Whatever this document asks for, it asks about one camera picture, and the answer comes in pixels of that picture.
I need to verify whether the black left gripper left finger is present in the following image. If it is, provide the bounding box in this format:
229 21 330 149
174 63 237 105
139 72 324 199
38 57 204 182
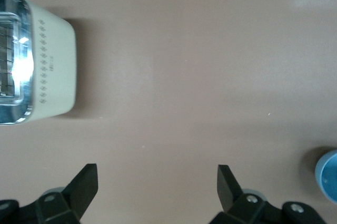
0 163 99 224

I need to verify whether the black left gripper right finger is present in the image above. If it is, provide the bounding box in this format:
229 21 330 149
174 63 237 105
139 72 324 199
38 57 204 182
209 164 327 224

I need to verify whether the blue bowl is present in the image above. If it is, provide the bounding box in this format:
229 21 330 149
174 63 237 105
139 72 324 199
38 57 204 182
314 149 337 204

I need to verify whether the cream and chrome toaster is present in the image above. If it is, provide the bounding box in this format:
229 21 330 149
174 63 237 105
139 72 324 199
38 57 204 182
0 0 77 126

